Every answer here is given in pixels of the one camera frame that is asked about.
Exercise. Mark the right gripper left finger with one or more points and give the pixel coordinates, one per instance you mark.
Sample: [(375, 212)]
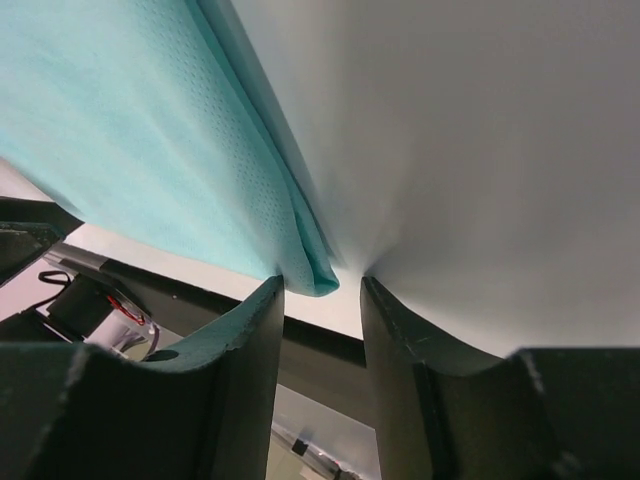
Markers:
[(200, 409)]

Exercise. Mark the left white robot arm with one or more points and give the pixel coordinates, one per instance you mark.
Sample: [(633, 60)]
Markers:
[(31, 229)]

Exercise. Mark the mint green t shirt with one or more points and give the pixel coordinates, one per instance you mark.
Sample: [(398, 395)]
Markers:
[(129, 115)]

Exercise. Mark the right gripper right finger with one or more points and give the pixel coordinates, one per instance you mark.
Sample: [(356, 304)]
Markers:
[(446, 410)]

